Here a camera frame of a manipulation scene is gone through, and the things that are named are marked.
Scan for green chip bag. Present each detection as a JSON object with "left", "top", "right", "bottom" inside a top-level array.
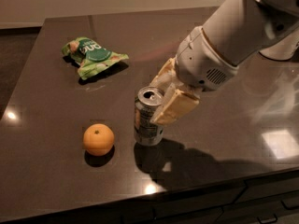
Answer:
[{"left": 62, "top": 36, "right": 129, "bottom": 80}]

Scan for silver green 7up can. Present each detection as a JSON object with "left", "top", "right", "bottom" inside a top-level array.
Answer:
[{"left": 134, "top": 87, "right": 164, "bottom": 147}]

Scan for orange fruit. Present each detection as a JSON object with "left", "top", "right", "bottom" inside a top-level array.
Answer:
[{"left": 83, "top": 124, "right": 115, "bottom": 156}]

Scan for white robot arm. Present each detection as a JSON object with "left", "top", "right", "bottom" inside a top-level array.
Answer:
[{"left": 150, "top": 0, "right": 299, "bottom": 126}]

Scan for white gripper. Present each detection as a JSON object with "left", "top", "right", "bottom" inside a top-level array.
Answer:
[{"left": 149, "top": 26, "right": 238, "bottom": 126}]

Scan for dark cabinet drawers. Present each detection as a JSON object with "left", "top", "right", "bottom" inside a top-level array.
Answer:
[{"left": 121, "top": 170, "right": 299, "bottom": 224}]

